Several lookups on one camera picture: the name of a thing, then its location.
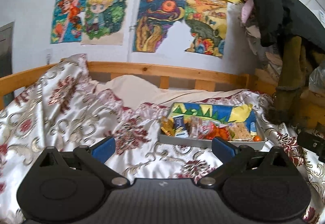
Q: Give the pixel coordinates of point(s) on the blue orange swirl poster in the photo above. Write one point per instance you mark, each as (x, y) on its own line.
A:
(152, 23)

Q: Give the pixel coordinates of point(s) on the gold snack packet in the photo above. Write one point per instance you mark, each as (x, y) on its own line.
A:
(167, 127)

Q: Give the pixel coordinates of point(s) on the green hill landscape poster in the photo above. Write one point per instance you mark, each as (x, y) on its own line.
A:
(205, 26)

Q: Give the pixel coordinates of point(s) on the dark blue stick packet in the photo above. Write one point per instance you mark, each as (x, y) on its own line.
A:
(180, 125)

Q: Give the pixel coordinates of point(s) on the clear biscuit packet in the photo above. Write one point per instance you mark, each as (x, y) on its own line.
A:
(195, 127)

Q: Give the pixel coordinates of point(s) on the grey white hanging cloth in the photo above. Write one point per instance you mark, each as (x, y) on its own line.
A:
(256, 36)

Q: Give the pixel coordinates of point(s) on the orange-haired figure blue poster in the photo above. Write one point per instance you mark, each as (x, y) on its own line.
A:
(66, 15)

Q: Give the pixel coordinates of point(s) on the small orange fruit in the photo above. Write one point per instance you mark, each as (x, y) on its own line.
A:
(257, 138)

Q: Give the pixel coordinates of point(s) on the white wall pipe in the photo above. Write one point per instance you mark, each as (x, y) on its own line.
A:
(133, 22)

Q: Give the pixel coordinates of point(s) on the yellow snack packet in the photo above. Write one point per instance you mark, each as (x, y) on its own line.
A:
(241, 131)

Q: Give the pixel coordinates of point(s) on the cream pillow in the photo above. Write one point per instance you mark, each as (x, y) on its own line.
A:
(132, 89)

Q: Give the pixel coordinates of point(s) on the pink cloth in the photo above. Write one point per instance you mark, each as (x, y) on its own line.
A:
(246, 12)

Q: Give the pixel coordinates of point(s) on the grey door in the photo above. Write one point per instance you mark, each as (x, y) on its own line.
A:
(5, 48)

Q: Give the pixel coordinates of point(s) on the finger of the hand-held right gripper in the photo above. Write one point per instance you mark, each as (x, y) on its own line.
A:
(311, 142)

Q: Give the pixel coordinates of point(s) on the clear plastic bag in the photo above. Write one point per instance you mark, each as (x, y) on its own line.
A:
(317, 79)

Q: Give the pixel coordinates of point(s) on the wooden bed frame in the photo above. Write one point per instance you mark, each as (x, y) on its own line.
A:
(152, 70)

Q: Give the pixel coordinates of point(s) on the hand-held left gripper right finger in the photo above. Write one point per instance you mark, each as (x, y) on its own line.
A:
(222, 149)

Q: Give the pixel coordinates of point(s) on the floral satin blanket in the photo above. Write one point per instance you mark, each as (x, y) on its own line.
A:
(63, 112)

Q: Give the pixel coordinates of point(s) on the grey tray with dragon drawing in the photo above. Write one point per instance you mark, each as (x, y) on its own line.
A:
(215, 112)

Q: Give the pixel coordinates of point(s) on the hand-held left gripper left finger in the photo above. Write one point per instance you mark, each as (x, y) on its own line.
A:
(104, 149)

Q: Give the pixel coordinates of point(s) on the blond figure poster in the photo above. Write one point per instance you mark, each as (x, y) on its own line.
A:
(101, 15)

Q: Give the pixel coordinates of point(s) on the orange snack packet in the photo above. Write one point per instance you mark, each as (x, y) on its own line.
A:
(215, 134)

